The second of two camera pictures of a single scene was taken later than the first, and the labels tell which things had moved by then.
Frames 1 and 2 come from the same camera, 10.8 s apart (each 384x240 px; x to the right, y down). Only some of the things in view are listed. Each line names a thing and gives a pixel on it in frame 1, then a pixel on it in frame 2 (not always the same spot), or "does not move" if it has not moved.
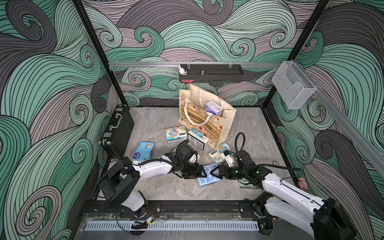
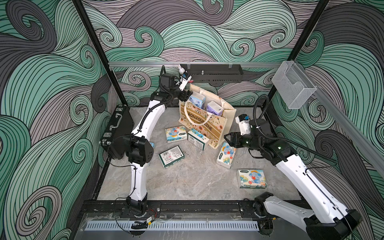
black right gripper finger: (219, 176) → (229, 138)
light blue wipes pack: (210, 178) → (197, 99)
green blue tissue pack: (197, 139) does not move
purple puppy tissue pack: (213, 108) does not move
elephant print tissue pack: (176, 134) does not move
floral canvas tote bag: (192, 115) does not move
